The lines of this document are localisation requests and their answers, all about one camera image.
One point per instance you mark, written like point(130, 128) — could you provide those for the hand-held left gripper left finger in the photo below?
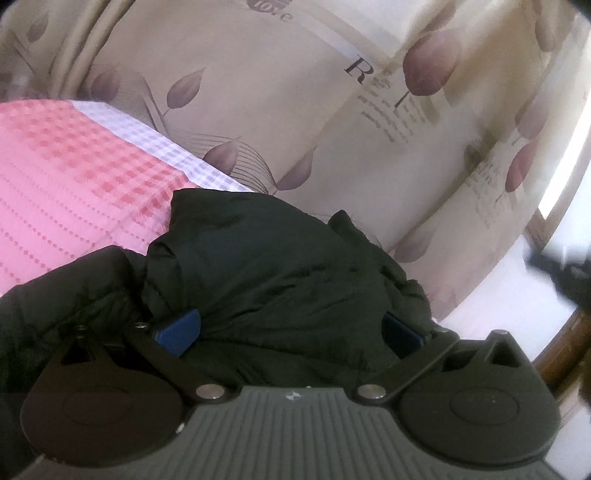
point(179, 333)

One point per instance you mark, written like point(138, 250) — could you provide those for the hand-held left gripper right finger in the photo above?
point(400, 336)

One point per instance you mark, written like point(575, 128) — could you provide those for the black padded jacket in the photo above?
point(277, 277)

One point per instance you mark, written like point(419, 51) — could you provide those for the pink checkered blanket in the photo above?
point(78, 184)

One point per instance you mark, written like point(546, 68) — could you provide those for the beige floral curtain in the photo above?
point(323, 115)

